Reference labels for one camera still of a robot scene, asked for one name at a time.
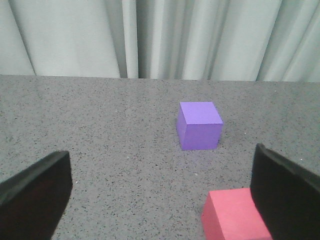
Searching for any purple foam cube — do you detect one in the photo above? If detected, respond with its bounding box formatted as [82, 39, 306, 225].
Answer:
[176, 102, 224, 150]

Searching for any grey-green curtain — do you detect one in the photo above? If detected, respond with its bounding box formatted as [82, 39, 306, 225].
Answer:
[0, 0, 320, 83]

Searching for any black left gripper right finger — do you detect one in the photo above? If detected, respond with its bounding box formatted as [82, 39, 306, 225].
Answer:
[250, 143, 320, 240]

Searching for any red foam cube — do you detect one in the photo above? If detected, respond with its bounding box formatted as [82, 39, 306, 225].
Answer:
[201, 188, 272, 240]

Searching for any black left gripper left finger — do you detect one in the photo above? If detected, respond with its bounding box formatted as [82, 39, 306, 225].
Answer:
[0, 150, 73, 240]

